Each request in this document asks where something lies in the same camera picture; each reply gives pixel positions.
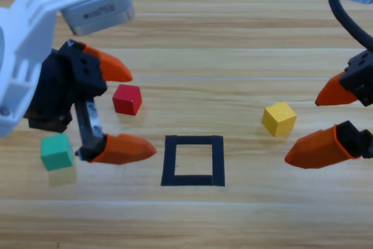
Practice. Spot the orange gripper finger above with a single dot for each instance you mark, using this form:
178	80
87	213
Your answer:
125	150

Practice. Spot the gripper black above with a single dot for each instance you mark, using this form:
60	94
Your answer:
52	91
362	80

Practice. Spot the red wooden cube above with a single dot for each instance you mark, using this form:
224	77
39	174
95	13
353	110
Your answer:
126	100

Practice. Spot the yellow wooden cube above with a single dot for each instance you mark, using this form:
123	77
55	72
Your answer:
278	117

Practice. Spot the green wooden cube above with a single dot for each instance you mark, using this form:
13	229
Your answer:
55	151

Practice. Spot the black tape square outline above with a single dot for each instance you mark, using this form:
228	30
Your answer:
170	161

